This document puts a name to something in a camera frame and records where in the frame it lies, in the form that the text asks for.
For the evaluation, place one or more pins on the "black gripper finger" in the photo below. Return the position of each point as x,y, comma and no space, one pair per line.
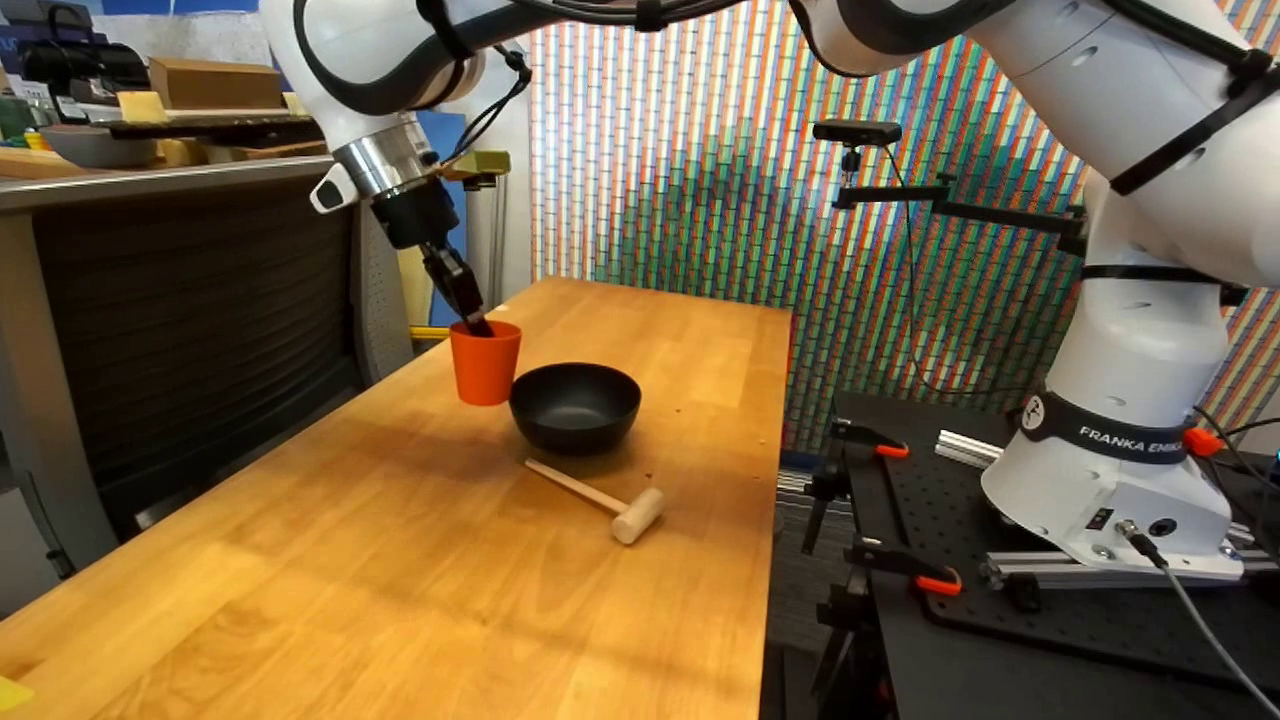
456,287

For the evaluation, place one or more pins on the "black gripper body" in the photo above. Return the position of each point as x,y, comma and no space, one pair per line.
418,214

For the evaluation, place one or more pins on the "orange plastic cup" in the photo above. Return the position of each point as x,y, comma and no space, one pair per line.
485,364

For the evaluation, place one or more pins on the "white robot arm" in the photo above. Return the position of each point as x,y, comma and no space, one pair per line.
1168,114

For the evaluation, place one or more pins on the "black bowl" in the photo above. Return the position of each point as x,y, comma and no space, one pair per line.
573,411

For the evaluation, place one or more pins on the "small wooden mallet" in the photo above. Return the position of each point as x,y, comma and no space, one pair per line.
630,517

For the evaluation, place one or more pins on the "orange black clamp upper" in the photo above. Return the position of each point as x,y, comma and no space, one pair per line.
835,473

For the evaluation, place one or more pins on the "orange black clamp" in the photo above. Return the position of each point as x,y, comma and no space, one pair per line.
841,608
835,473

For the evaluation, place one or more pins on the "orange black clamp lower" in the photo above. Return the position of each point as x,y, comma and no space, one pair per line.
841,608

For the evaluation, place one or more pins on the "black camera on stand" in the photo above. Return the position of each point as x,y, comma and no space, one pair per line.
938,197

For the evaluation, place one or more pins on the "black mounting base plate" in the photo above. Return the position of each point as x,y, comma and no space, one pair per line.
1032,635

